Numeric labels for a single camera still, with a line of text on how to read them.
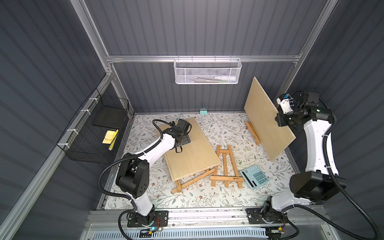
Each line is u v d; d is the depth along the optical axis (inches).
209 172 34.0
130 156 18.7
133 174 18.2
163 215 29.7
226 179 32.6
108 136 29.1
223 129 43.9
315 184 17.1
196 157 35.0
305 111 20.1
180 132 26.4
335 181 15.5
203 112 47.1
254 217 29.0
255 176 33.9
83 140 27.2
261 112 33.6
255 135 39.3
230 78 34.2
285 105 26.8
